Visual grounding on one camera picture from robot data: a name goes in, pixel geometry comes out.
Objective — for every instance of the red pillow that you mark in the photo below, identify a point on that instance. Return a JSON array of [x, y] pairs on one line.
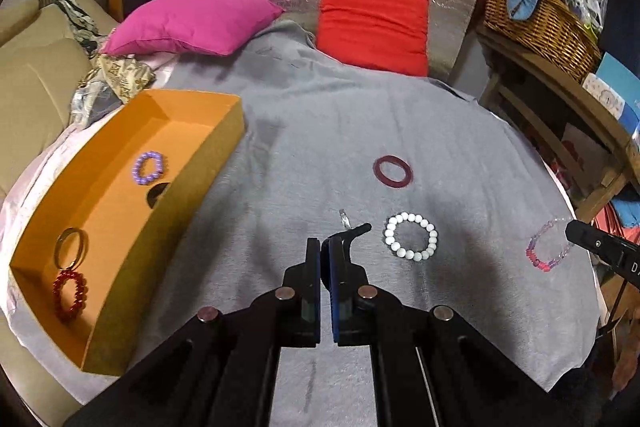
[[375, 27]]

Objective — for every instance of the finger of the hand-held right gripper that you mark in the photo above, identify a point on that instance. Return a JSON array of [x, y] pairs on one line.
[[585, 234]]

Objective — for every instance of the orange cardboard box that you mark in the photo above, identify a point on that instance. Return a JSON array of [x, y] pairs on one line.
[[115, 187]]

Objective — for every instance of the wooden bench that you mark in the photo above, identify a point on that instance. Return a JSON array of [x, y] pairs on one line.
[[550, 67]]

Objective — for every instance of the pink bag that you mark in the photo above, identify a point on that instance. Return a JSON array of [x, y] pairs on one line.
[[605, 222]]

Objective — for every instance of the black round disc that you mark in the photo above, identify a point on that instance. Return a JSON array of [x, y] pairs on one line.
[[154, 197]]

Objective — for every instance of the beige leather sofa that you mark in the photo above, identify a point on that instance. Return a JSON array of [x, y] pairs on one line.
[[30, 82]]

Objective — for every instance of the pink pillow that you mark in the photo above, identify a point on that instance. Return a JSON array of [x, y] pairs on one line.
[[200, 22]]

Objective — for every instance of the silver metal bangle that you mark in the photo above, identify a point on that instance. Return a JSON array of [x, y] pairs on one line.
[[83, 244]]

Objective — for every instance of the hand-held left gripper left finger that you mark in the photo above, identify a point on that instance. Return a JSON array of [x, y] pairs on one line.
[[314, 272]]

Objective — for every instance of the wicker basket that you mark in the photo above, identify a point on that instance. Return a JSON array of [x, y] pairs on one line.
[[545, 29]]

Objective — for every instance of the maroon bangle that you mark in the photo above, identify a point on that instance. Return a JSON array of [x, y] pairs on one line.
[[378, 172]]

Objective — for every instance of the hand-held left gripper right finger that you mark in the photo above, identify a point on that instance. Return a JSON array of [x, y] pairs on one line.
[[334, 282]]

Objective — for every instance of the blue card box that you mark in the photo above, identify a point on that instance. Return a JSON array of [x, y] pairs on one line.
[[620, 77]]

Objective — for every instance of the patterned cloth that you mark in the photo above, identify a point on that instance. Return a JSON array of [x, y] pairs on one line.
[[122, 74]]

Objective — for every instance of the pale pink bed sheet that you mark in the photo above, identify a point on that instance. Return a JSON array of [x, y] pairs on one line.
[[30, 179]]

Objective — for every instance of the grey blanket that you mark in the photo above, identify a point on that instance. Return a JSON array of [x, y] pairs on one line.
[[300, 132]]

